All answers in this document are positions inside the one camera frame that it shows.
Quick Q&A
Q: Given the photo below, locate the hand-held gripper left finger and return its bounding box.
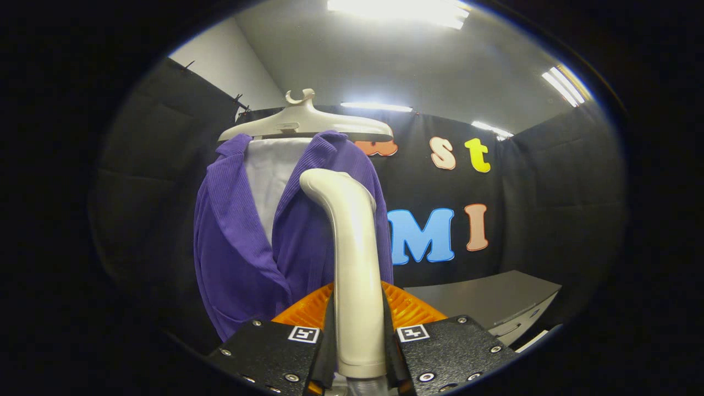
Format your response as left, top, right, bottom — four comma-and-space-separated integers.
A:
208, 282, 336, 395

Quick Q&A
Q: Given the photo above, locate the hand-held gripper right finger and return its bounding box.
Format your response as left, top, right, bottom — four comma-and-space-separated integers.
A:
381, 280, 518, 395

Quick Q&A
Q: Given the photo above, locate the purple jacket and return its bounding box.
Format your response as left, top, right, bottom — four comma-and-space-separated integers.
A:
192, 130, 394, 342

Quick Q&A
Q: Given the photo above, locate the white garment steamer head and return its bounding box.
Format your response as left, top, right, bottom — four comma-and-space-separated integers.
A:
299, 168, 388, 379

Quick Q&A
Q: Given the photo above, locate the white clothes hanger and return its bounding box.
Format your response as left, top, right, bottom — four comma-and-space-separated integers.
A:
218, 89, 394, 142

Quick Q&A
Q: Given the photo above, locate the grey cabinet with dark top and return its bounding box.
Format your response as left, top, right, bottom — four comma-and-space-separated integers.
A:
404, 269, 563, 346

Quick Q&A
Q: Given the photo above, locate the white paper sheet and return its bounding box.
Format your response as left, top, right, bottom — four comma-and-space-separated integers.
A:
514, 329, 549, 354

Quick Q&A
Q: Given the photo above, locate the white ironing pad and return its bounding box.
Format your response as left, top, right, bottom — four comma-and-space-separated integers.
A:
244, 137, 313, 245

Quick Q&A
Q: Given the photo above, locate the ceiling light panel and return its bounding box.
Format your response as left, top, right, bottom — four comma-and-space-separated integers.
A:
340, 101, 413, 113
471, 121, 515, 141
542, 65, 592, 108

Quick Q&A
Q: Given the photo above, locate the large ceiling light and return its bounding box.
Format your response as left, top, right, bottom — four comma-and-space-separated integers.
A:
327, 0, 471, 31

